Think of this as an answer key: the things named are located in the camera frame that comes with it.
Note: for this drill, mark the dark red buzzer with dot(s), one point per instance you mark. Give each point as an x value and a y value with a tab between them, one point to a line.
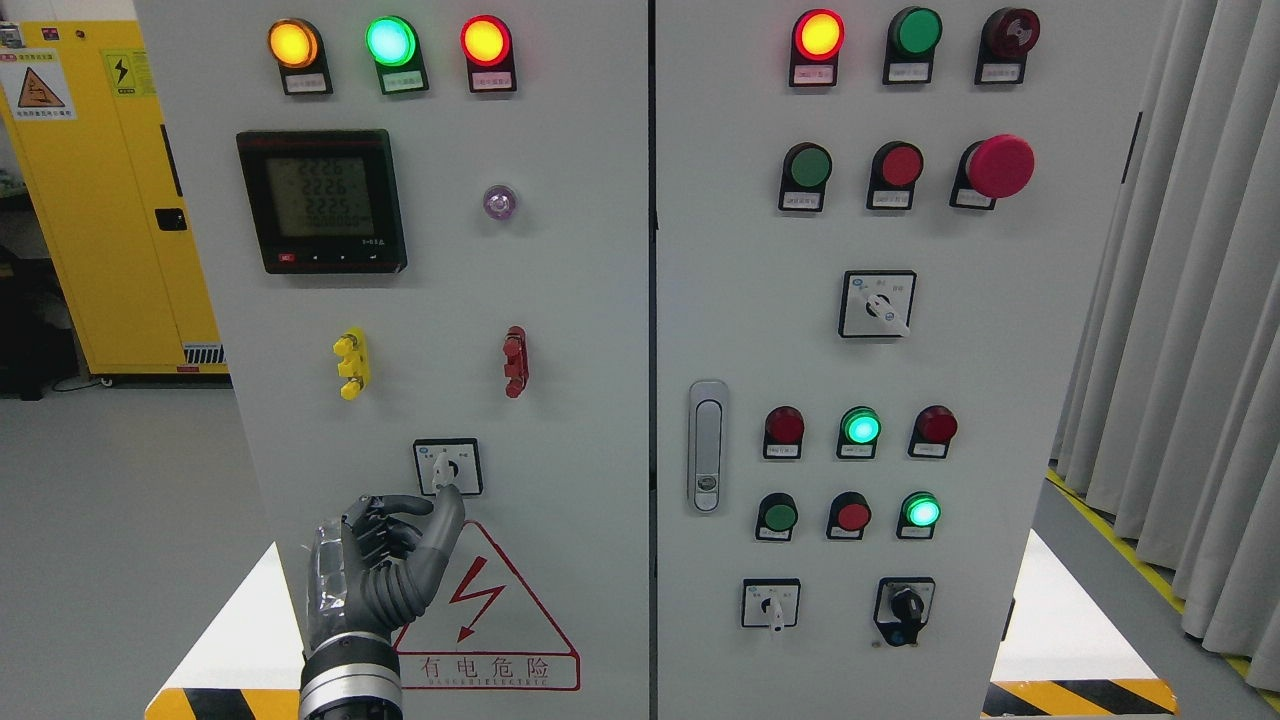
1006	40

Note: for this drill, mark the red terminal block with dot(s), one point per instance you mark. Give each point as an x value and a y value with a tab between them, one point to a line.
516	367

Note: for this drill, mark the right white base with stripes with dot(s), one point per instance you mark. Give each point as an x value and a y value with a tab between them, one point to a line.
1061	658

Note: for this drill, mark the dark green indicator lamp top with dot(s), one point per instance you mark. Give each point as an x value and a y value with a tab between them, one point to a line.
913	35

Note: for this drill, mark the red push button lower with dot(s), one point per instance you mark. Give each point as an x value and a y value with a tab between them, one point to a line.
848	517

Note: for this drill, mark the red electrical danger warning sticker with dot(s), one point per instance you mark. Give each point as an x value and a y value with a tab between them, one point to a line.
486	630

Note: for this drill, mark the dark red lamp lower right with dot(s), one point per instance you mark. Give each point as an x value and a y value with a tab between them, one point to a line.
933	431

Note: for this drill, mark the red push button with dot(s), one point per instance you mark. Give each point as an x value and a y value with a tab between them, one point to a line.
848	517
894	171

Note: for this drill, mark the dark red lamp lower left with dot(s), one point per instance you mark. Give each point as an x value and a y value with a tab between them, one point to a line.
783	434

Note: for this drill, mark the red emergency stop mushroom button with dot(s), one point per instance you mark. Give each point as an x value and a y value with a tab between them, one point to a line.
995	168

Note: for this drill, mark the yellow indicator lamp top left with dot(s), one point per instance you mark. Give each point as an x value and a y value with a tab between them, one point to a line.
299	53

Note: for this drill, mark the yellow terminal block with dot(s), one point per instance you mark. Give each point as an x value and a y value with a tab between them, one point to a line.
352	349

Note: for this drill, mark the black digital power meter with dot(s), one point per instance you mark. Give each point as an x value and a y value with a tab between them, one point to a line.
324	201

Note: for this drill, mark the green lit lamp lower middle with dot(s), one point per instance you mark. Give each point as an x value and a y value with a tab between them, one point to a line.
858	434

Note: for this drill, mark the small clear indicator light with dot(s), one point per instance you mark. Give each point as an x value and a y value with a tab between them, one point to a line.
500	202

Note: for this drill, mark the yellow safety storage cabinet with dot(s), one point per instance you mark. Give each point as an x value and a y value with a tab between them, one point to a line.
81	103

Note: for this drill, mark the dark red lamp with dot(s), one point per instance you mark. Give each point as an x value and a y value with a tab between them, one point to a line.
933	431
783	434

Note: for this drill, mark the green lit indicator lamp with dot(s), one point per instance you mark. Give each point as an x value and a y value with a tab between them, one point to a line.
395	50

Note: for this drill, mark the white base with stripes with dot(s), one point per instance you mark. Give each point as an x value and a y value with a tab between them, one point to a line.
247	663
1061	658

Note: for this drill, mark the grey curtain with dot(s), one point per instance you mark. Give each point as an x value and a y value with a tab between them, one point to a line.
1172	420

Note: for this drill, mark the left grey cabinet door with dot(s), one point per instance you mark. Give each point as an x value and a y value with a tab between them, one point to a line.
565	464

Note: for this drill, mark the red push button upper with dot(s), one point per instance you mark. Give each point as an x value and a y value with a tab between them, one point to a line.
894	171

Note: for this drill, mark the upper right rotary selector switch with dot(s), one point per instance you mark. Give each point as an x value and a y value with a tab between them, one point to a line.
876	305

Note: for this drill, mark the red ringed lit indicator lamp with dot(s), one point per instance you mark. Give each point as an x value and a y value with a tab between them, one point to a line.
489	52

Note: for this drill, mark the grey cabinet door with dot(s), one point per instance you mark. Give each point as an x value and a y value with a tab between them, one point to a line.
565	464
750	295

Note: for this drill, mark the left white base with stripes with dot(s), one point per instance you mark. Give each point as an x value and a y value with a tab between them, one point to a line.
247	663

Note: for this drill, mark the green push button upper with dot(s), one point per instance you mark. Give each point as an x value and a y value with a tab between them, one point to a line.
805	172

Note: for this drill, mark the door rotary selector switch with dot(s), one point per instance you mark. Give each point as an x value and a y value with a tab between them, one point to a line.
455	461

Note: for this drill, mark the black key selector switch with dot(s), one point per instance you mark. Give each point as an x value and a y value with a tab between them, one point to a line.
903	608

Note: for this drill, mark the silver door latch handle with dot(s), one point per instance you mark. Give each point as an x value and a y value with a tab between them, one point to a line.
707	402

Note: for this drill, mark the lower white rotary selector switch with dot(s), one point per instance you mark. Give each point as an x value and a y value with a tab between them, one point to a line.
770	603

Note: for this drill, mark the red lit lamp right door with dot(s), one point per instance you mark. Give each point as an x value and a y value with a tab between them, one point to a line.
816	43

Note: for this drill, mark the right grey cabinet door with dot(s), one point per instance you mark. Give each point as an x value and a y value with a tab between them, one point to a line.
750	295

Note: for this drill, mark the grey robotic humanoid hand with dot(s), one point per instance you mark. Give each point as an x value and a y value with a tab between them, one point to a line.
377	566

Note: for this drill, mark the green lit push button lower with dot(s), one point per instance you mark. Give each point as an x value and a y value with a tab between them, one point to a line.
918	517

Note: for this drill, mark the silver black robot forearm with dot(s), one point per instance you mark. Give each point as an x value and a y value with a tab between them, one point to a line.
354	675

